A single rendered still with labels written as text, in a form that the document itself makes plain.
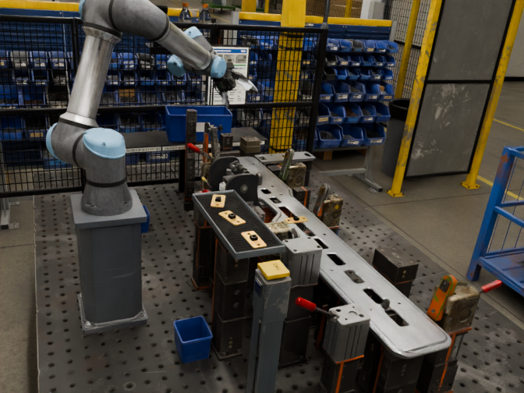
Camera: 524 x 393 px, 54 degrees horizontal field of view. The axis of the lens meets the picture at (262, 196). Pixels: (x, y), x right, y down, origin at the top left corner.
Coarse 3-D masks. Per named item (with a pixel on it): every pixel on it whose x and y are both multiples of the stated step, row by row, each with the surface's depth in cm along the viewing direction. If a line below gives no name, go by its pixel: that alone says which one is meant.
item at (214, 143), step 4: (208, 128) 204; (212, 128) 203; (216, 128) 204; (220, 128) 205; (212, 132) 204; (216, 132) 204; (212, 136) 205; (216, 136) 205; (212, 140) 206; (216, 140) 206; (212, 144) 207; (216, 144) 207; (212, 148) 209; (216, 148) 207; (212, 152) 210; (216, 152) 208; (212, 156) 212; (216, 156) 209
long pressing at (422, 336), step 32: (256, 160) 235; (288, 192) 204; (288, 224) 178; (320, 224) 181; (352, 256) 162; (352, 288) 145; (384, 288) 147; (384, 320) 132; (416, 320) 134; (416, 352) 123
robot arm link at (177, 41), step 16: (128, 0) 145; (144, 0) 147; (112, 16) 146; (128, 16) 145; (144, 16) 146; (160, 16) 150; (128, 32) 150; (144, 32) 149; (160, 32) 151; (176, 32) 158; (176, 48) 162; (192, 48) 167; (192, 64) 173; (208, 64) 177; (224, 64) 181
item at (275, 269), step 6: (258, 264) 122; (264, 264) 122; (270, 264) 123; (276, 264) 123; (282, 264) 123; (264, 270) 120; (270, 270) 120; (276, 270) 121; (282, 270) 121; (288, 270) 121; (264, 276) 120; (270, 276) 118; (276, 276) 119; (282, 276) 120
